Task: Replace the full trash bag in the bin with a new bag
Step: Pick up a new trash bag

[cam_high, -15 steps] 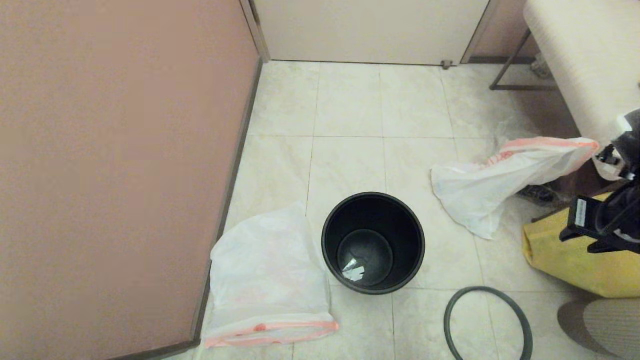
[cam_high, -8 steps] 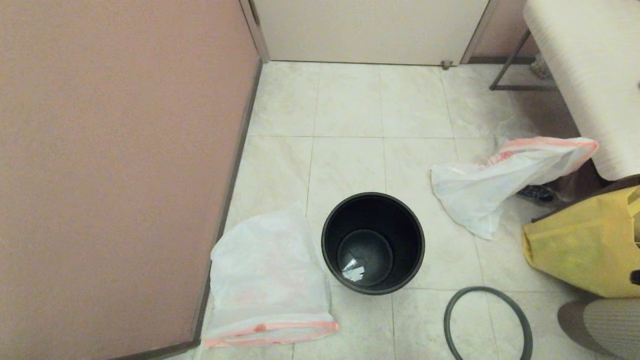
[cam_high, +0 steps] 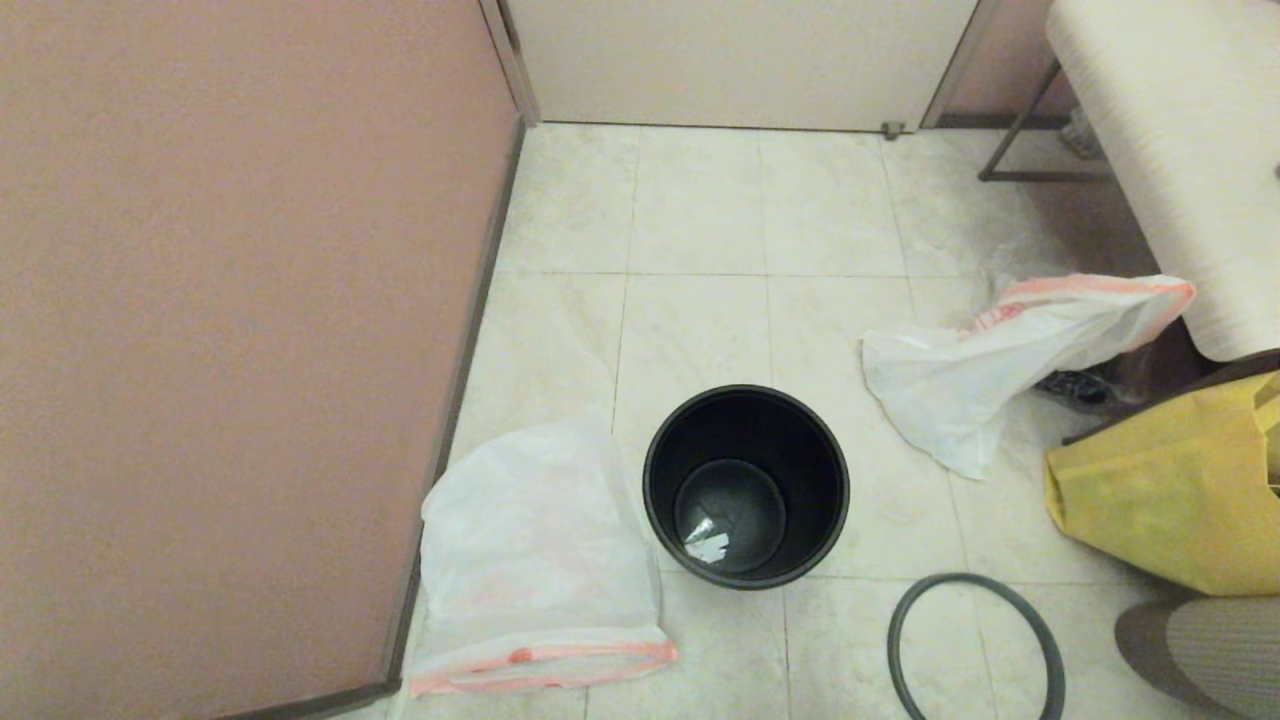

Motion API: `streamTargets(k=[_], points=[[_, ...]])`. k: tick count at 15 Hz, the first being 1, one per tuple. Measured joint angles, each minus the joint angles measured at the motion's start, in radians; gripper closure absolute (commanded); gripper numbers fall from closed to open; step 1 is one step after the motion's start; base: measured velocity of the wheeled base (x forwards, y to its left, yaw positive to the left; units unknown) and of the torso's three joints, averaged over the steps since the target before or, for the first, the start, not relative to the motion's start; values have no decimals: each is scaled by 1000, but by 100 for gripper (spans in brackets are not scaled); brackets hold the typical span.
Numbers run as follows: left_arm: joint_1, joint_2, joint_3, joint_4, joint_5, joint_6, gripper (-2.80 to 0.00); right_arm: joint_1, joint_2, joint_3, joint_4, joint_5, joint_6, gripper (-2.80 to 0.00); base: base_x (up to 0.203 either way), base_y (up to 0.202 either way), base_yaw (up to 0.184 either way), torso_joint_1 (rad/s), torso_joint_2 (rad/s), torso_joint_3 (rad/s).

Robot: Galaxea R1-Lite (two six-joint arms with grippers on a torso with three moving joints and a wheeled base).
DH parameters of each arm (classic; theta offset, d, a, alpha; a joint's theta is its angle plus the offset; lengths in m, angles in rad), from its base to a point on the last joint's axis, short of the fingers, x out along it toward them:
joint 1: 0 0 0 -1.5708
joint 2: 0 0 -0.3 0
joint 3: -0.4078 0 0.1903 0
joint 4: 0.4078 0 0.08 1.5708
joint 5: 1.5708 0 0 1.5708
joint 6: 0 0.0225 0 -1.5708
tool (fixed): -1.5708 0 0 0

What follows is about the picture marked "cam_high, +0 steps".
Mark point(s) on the black round trash bin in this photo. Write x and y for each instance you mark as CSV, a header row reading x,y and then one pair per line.
x,y
800,450

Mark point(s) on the white plastic bag liner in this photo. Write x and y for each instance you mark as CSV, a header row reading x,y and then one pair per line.
x,y
530,540

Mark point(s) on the white bag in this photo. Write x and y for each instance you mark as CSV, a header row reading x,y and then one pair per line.
x,y
960,390

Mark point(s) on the clear bag with dark contents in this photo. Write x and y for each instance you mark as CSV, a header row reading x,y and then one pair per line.
x,y
1085,385

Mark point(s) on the yellow fabric bag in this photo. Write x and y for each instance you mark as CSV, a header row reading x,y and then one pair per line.
x,y
1170,500

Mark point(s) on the dark grey baseboard strip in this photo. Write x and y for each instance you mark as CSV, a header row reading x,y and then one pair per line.
x,y
456,400

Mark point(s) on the small white paper scrap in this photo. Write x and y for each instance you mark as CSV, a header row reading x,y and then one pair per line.
x,y
708,545

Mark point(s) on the white door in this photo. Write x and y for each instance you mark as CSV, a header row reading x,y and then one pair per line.
x,y
740,60

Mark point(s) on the small metal door stop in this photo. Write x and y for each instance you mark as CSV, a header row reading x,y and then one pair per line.
x,y
892,129

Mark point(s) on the small clear plastic wrapper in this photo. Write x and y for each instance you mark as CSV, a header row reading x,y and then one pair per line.
x,y
1080,133

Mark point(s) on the grey ribbed round pad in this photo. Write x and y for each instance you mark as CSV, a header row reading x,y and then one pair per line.
x,y
1220,650

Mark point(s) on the grey door frame post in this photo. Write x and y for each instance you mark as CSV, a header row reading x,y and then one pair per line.
x,y
510,60
960,60

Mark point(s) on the dark metal table frame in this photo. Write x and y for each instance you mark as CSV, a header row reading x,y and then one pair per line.
x,y
1045,176

